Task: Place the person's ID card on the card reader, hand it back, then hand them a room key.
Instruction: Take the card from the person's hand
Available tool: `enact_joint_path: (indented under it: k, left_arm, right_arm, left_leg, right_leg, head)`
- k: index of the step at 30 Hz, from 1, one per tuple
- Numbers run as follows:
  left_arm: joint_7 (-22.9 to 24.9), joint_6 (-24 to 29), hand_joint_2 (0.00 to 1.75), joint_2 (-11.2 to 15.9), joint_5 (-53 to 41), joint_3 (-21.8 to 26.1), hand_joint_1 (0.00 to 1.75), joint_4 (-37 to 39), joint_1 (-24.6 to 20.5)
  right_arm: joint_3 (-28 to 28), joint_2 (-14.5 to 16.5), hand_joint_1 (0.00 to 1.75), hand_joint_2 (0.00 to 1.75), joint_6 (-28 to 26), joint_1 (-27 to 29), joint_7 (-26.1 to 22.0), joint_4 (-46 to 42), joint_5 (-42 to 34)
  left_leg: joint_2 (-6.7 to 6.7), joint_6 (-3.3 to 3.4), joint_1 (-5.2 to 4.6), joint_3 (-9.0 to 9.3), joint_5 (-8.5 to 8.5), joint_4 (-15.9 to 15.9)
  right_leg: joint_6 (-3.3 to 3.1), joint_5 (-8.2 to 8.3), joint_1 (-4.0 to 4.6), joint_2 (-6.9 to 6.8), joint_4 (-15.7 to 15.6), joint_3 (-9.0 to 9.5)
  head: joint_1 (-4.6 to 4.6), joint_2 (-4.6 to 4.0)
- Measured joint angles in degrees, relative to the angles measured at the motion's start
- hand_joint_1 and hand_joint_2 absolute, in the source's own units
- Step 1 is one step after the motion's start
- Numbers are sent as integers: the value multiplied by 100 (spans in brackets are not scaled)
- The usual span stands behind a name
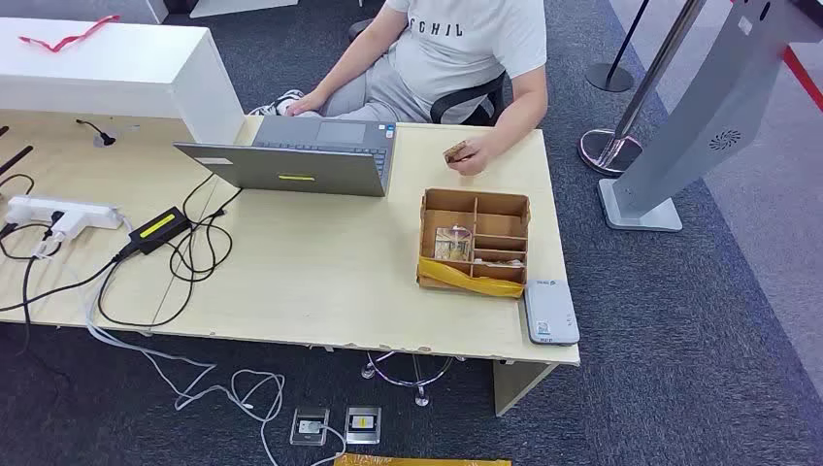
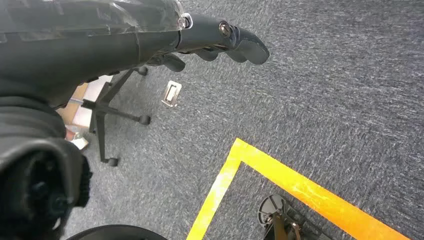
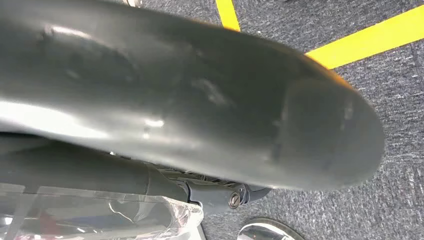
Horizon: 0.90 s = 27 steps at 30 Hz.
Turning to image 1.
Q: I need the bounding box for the person's right hand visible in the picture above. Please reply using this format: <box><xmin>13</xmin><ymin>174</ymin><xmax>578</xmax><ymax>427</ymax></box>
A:
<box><xmin>285</xmin><ymin>89</ymin><xmax>330</xmax><ymax>118</ymax></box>

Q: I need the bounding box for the person's left hand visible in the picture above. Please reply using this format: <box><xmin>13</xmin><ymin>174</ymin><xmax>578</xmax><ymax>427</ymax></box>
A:
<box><xmin>446</xmin><ymin>135</ymin><xmax>500</xmax><ymax>178</ymax></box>

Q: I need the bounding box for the cardboard divider box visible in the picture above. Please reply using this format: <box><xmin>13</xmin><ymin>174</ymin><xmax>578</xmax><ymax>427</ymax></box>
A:
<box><xmin>416</xmin><ymin>187</ymin><xmax>532</xmax><ymax>299</ymax></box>

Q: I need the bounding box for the person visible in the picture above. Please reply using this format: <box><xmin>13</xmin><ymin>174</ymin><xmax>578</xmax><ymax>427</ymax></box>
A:
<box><xmin>247</xmin><ymin>0</ymin><xmax>549</xmax><ymax>178</ymax></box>

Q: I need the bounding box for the white card reader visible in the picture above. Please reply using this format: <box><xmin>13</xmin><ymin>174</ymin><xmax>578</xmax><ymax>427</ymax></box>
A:
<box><xmin>523</xmin><ymin>278</ymin><xmax>580</xmax><ymax>348</ymax></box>

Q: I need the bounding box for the black white sneaker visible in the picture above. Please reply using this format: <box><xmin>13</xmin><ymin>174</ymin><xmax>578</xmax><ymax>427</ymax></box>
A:
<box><xmin>247</xmin><ymin>88</ymin><xmax>305</xmax><ymax>117</ymax></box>

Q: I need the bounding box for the black office chair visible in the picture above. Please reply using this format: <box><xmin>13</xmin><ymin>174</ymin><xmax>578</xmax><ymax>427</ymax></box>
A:
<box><xmin>347</xmin><ymin>17</ymin><xmax>508</xmax><ymax>126</ymax></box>

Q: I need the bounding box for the grey laptop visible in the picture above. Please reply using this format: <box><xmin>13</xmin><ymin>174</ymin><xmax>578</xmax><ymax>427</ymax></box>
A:
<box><xmin>173</xmin><ymin>116</ymin><xmax>398</xmax><ymax>198</ymax></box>

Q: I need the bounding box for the light wood desk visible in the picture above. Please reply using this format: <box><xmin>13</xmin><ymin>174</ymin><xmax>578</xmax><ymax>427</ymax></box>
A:
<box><xmin>0</xmin><ymin>109</ymin><xmax>581</xmax><ymax>418</ymax></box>

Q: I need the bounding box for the black power brick yellow label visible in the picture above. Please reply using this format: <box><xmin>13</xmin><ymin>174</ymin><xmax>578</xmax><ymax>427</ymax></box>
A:
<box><xmin>127</xmin><ymin>206</ymin><xmax>192</xmax><ymax>256</ymax></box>

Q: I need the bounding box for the white counter block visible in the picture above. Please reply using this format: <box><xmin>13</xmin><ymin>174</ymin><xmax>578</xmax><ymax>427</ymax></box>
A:
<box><xmin>0</xmin><ymin>17</ymin><xmax>247</xmax><ymax>146</ymax></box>

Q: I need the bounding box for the grey kiosk stand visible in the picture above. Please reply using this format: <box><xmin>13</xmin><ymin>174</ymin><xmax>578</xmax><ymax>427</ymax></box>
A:
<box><xmin>598</xmin><ymin>0</ymin><xmax>823</xmax><ymax>233</ymax></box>

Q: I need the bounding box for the chrome stool base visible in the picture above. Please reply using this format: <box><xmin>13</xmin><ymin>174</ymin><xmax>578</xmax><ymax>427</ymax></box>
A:
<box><xmin>361</xmin><ymin>349</ymin><xmax>464</xmax><ymax>408</ymax></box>

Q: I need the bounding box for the white plug adapter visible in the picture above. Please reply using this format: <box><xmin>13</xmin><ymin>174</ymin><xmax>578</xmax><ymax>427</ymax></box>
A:
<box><xmin>48</xmin><ymin>211</ymin><xmax>88</xmax><ymax>243</ymax></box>

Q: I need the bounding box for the white power strip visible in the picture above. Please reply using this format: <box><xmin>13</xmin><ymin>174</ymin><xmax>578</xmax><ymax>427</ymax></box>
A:
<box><xmin>5</xmin><ymin>195</ymin><xmax>123</xmax><ymax>231</ymax></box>

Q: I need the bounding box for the floor socket yellow label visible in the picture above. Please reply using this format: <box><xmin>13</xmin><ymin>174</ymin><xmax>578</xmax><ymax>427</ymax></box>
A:
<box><xmin>345</xmin><ymin>406</ymin><xmax>382</xmax><ymax>446</ymax></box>

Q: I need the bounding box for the long black antenna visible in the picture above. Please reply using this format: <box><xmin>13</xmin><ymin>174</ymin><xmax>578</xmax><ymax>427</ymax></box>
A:
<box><xmin>0</xmin><ymin>145</ymin><xmax>35</xmax><ymax>178</ymax></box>

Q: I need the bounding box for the yellow tape on floor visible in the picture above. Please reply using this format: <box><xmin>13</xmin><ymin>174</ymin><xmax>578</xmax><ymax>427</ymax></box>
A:
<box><xmin>334</xmin><ymin>452</ymin><xmax>513</xmax><ymax>466</ymax></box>

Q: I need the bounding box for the floor socket with white plug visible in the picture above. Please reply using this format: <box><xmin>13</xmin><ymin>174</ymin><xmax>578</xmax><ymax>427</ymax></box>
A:
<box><xmin>289</xmin><ymin>407</ymin><xmax>331</xmax><ymax>447</ymax></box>

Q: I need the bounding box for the red barrier belt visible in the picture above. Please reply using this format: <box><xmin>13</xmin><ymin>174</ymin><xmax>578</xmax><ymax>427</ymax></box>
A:
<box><xmin>780</xmin><ymin>45</ymin><xmax>823</xmax><ymax>114</ymax></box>

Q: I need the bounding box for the chrome stanchion post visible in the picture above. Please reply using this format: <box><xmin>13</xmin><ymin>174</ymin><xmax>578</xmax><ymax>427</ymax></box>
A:
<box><xmin>576</xmin><ymin>0</ymin><xmax>702</xmax><ymax>178</ymax></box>

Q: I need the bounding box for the black stanchion post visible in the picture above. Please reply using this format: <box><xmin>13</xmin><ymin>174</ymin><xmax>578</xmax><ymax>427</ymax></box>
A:
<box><xmin>584</xmin><ymin>0</ymin><xmax>650</xmax><ymax>93</ymax></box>

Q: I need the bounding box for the black looped laptop cable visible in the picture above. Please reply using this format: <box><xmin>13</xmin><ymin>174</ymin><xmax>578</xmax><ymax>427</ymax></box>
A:
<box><xmin>96</xmin><ymin>172</ymin><xmax>245</xmax><ymax>329</ymax></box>

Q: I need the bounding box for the desk grommet with black cable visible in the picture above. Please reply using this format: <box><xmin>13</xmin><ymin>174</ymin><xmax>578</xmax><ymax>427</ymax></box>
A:
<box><xmin>76</xmin><ymin>118</ymin><xmax>118</xmax><ymax>149</ymax></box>

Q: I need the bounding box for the red lanyard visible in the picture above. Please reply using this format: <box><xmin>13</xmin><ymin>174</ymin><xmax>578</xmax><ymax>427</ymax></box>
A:
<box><xmin>18</xmin><ymin>15</ymin><xmax>121</xmax><ymax>54</ymax></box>

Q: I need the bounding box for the white floor cable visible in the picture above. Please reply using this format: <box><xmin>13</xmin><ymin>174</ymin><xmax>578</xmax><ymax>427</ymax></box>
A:
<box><xmin>83</xmin><ymin>215</ymin><xmax>348</xmax><ymax>466</ymax></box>

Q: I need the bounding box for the black mains cable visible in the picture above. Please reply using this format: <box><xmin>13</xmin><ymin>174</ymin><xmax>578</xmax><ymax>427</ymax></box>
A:
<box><xmin>0</xmin><ymin>251</ymin><xmax>135</xmax><ymax>315</ymax></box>

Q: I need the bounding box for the thin black looped cable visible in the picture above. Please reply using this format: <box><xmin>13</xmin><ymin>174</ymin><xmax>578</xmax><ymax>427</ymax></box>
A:
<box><xmin>0</xmin><ymin>172</ymin><xmax>66</xmax><ymax>355</ymax></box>

